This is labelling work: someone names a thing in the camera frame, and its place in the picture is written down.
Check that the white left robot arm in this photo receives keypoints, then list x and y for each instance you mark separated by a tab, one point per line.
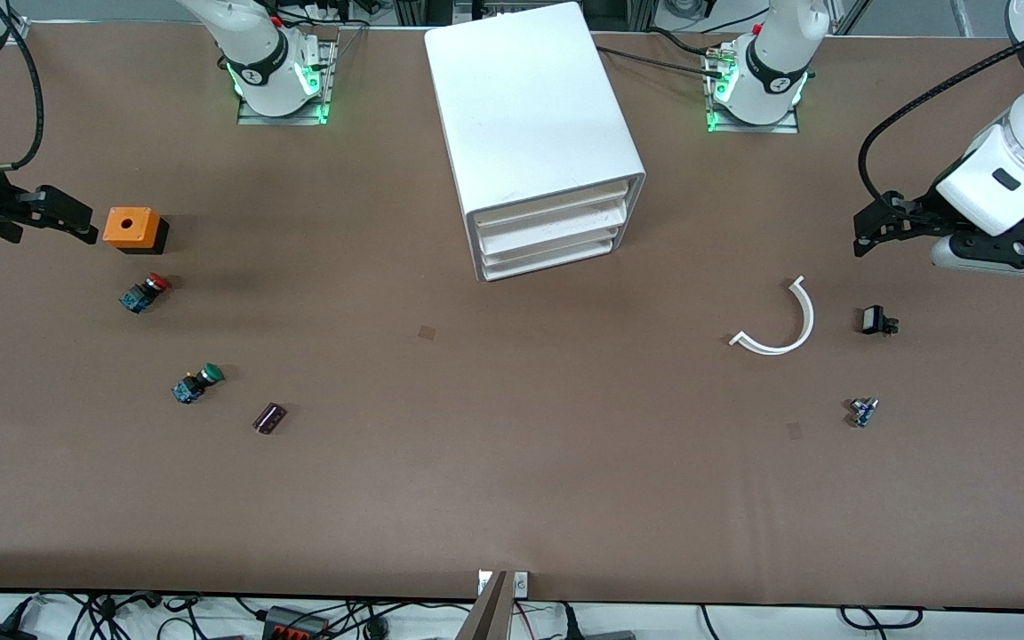
779	53

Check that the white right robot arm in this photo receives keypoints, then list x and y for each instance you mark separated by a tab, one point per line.
254	49

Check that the small black electronic component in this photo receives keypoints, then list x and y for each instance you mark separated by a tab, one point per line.
873	320

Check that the white curved plastic strip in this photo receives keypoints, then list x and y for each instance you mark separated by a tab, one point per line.
809	316

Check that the small blue potentiometer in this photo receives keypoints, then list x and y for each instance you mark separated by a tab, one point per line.
863	412

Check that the dark purple capacitor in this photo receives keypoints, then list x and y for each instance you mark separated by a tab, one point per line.
269	418

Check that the black power adapter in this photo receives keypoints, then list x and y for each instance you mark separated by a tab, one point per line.
1	632

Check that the black power strip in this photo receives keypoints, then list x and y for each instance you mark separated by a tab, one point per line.
294	622

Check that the orange button enclosure box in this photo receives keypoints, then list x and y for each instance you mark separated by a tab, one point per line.
130	227

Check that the red push button switch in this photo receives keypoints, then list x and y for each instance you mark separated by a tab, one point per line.
137	298

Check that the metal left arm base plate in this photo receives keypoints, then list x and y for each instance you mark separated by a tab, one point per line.
752	129

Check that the metal table corner bracket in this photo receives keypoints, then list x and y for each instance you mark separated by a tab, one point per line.
20	32

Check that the green push button switch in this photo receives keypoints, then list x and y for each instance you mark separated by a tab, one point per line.
188	388

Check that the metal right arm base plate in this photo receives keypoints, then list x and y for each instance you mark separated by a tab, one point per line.
281	119

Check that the small white table bracket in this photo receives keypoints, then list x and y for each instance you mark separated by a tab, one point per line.
520	583
484	582

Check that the brown camera stand post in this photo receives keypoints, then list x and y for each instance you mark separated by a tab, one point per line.
487	613

